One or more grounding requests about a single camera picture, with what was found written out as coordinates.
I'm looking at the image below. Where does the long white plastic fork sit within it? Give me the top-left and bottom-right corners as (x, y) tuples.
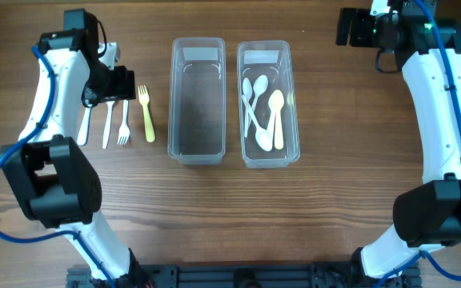
(102, 101), (115, 149)

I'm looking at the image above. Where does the cream yellow plastic fork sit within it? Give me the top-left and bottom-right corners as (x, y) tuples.
(138, 85), (155, 142)

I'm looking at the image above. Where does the white fork tines down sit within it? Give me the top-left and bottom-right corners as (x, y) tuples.
(118, 100), (130, 146)

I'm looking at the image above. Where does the pale blue plastic fork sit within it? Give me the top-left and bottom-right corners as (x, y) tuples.
(77, 108), (91, 146)

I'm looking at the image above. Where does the cream yellow plastic spoon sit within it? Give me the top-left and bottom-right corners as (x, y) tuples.
(269, 90), (284, 150)

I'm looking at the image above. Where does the translucent white spoon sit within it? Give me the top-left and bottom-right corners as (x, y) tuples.
(242, 78), (252, 138)

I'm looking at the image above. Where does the white spoon bowl down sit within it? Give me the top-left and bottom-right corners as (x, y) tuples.
(242, 95), (273, 151)

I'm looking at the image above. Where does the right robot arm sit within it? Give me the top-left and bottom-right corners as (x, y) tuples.
(336, 1), (461, 287)

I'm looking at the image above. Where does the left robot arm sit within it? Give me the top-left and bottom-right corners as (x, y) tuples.
(0, 9), (151, 287)

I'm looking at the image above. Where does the left clear plastic container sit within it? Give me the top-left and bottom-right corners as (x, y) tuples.
(167, 37), (226, 165)

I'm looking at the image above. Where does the clear plastic container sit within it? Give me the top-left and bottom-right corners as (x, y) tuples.
(167, 37), (226, 165)
(237, 40), (301, 169)

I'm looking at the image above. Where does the right clear plastic container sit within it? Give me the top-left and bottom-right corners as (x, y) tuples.
(237, 40), (301, 169)

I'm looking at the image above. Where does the left blue cable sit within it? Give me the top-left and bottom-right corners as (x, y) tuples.
(0, 45), (118, 288)

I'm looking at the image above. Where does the blue cable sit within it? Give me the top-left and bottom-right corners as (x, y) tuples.
(374, 0), (461, 288)
(0, 45), (118, 288)

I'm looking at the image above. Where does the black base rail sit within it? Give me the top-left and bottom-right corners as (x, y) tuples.
(65, 262), (423, 288)

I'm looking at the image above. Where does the right blue cable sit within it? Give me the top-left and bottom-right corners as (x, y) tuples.
(374, 0), (461, 288)

